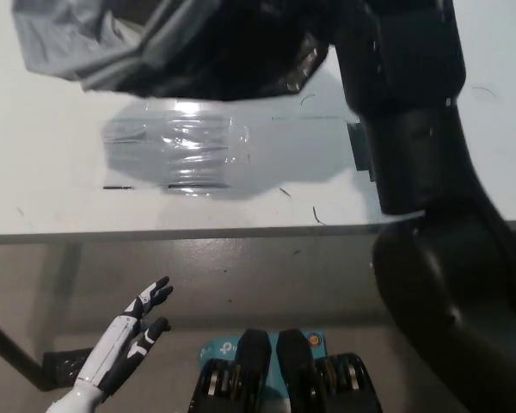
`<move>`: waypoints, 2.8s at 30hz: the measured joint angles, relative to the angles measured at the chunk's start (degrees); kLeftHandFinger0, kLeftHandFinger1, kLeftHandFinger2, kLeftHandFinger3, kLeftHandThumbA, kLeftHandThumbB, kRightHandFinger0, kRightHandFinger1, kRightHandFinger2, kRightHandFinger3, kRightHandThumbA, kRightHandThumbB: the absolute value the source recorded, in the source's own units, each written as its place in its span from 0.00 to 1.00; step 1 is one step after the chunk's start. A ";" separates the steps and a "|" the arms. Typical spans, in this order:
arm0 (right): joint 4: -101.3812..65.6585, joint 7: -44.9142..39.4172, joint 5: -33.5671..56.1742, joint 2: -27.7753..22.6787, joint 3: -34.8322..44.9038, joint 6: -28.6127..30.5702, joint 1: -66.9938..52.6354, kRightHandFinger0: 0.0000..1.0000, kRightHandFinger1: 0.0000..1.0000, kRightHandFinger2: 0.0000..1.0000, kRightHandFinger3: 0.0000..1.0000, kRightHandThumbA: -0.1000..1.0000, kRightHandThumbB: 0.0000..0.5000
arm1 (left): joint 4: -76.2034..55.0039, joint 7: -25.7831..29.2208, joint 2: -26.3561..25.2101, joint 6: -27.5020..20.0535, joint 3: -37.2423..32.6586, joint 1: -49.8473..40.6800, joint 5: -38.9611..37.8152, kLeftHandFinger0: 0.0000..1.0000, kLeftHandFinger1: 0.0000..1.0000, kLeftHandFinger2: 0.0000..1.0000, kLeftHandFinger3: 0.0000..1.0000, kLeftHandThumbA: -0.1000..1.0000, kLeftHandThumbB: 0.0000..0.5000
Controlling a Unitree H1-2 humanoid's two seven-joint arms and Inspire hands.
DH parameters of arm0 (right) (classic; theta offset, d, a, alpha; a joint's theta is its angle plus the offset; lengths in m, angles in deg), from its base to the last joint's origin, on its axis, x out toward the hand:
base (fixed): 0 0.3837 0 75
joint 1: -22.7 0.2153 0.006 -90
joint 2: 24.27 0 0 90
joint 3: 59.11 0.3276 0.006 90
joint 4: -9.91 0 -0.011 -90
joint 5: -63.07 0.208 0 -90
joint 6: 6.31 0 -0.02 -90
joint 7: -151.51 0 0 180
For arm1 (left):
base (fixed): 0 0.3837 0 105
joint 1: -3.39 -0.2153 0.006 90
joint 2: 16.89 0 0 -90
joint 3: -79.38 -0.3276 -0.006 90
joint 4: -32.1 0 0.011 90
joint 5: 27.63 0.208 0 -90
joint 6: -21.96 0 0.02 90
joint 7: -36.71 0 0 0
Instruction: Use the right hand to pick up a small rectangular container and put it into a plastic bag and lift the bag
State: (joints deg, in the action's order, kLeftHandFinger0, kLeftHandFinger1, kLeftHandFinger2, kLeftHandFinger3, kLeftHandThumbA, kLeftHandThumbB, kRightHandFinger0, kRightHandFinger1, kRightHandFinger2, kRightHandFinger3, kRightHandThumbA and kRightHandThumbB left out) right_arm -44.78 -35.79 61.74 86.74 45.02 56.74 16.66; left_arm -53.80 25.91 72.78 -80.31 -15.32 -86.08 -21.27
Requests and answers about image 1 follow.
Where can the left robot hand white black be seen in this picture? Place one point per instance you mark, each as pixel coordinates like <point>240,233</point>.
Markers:
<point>112,348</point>

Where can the grey black plastic bag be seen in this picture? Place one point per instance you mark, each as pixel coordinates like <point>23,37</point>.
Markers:
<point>112,47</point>

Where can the black metal table leg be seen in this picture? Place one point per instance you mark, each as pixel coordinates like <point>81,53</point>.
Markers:
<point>8,344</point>

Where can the robot torso black teal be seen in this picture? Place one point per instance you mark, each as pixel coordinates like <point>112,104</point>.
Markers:
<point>292,370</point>

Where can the clear tape patch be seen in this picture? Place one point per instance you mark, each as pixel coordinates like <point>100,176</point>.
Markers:
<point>189,150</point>

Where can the black tape patch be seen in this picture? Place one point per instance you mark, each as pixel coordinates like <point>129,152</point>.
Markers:
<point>361,146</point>

